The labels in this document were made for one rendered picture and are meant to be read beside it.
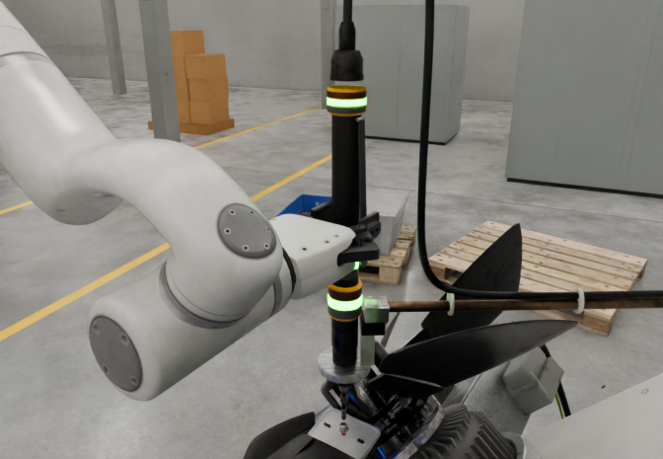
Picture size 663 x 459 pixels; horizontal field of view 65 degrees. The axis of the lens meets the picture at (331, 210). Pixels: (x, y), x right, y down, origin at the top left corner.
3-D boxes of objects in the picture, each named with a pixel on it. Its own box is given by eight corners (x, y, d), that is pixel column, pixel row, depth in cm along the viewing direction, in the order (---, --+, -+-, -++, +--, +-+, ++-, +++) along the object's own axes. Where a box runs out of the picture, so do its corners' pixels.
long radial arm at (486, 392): (507, 469, 82) (457, 408, 84) (474, 483, 87) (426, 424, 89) (549, 371, 105) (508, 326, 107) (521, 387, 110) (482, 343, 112)
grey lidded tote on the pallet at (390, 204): (407, 229, 425) (409, 190, 414) (393, 260, 371) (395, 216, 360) (358, 224, 436) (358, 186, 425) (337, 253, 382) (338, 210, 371)
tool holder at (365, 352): (382, 350, 73) (384, 288, 70) (389, 383, 67) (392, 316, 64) (318, 351, 73) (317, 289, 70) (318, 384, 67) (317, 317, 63)
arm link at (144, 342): (234, 215, 46) (194, 273, 52) (99, 272, 36) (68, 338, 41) (295, 288, 44) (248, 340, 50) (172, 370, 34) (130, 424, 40)
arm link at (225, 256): (87, -16, 45) (321, 246, 40) (48, 118, 54) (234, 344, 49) (-27, -21, 38) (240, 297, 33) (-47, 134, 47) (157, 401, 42)
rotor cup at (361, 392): (445, 386, 85) (392, 323, 87) (427, 428, 71) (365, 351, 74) (381, 432, 89) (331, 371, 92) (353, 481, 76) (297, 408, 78)
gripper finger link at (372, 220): (343, 254, 58) (373, 235, 63) (369, 261, 56) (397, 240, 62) (344, 227, 57) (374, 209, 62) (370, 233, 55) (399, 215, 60)
